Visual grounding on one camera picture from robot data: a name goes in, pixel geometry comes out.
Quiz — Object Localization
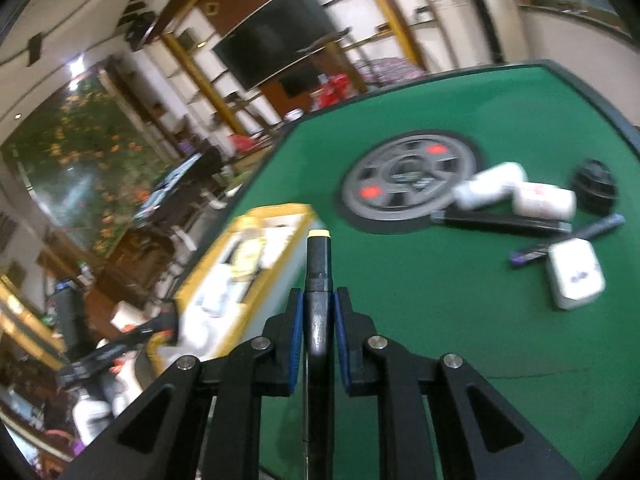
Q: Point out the black marker yellow band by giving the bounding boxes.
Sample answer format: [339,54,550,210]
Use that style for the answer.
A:
[302,229,337,480]

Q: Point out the black flat television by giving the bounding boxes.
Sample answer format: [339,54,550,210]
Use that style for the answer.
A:
[210,0,342,93]

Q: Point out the wall shelf unit gold posts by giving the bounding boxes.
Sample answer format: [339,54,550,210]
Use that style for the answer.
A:
[160,30,281,136]
[320,0,481,76]

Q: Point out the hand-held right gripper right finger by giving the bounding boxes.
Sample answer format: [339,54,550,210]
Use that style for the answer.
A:
[334,287,581,480]

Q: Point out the white bottle red label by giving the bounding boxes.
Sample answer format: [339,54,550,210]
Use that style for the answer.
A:
[511,181,577,221]

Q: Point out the plain white bottle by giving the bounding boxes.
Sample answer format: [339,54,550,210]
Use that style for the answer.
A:
[451,161,529,211]

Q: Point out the dark tall bottle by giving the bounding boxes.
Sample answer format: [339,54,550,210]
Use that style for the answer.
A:
[52,282,88,356]

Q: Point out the gold-edged white box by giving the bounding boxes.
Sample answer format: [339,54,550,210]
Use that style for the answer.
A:
[145,202,328,386]

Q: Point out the plain black marker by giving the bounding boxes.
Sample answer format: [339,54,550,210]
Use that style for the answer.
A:
[430,209,572,235]

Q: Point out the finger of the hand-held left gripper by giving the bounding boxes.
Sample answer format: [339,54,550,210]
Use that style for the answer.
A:
[149,302,182,348]

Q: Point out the black electronic keyboard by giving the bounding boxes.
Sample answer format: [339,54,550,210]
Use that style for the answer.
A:
[132,147,223,223]

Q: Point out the wooden television cabinet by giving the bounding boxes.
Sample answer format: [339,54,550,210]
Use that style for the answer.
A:
[260,60,326,121]

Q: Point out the red plastic bag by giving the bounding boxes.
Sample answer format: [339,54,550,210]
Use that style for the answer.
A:
[227,132,263,153]
[312,74,362,111]

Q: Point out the black marker purple band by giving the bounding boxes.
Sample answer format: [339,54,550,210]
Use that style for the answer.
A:
[508,213,627,267]

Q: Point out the flower landscape wall picture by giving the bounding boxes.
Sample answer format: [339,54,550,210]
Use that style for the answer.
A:
[2,67,168,258]

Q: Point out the round grey table control panel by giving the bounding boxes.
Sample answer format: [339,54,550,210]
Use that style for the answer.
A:
[332,130,483,233]

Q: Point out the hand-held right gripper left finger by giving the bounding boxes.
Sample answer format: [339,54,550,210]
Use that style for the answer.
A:
[60,288,305,480]

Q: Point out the black round vented object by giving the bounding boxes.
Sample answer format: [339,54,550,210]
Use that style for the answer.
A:
[571,158,620,217]

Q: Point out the patterned cushion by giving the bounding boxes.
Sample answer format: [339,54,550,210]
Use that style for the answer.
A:
[352,56,428,92]

